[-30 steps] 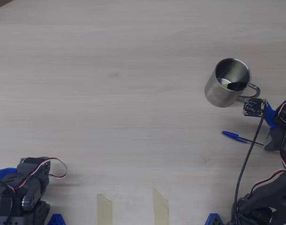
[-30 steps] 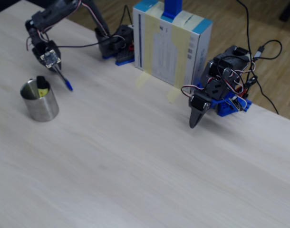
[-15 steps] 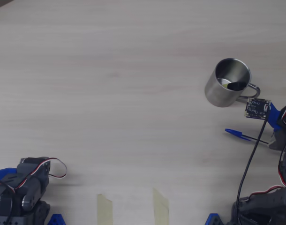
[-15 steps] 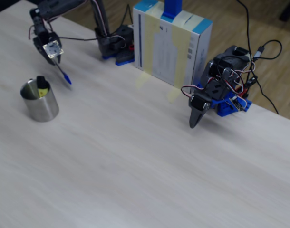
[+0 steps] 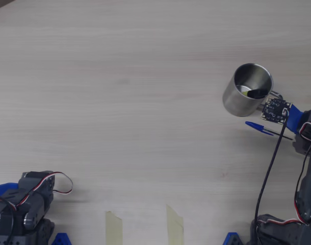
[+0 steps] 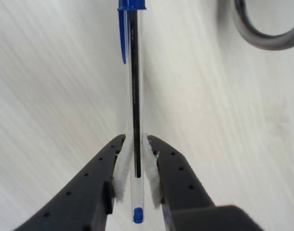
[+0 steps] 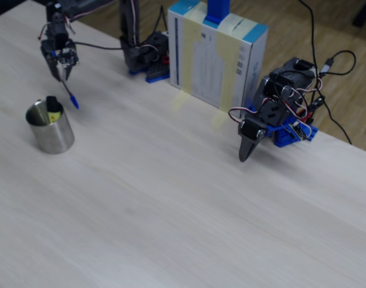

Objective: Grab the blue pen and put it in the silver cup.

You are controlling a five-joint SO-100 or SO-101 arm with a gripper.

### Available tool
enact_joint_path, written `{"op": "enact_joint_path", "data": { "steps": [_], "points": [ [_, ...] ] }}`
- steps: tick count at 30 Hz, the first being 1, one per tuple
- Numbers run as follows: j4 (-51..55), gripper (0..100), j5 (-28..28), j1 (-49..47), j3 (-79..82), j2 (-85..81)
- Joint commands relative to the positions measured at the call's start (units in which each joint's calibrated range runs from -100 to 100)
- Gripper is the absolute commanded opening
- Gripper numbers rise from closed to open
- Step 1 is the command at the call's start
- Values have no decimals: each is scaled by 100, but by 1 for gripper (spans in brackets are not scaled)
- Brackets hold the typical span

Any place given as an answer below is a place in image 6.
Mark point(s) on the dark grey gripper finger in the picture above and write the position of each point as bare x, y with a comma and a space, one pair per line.
84, 187
183, 187

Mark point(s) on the blue capped clear ballpoint pen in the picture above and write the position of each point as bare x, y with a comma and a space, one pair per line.
136, 96

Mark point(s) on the silver metal cup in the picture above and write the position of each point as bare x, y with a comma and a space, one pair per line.
257, 39

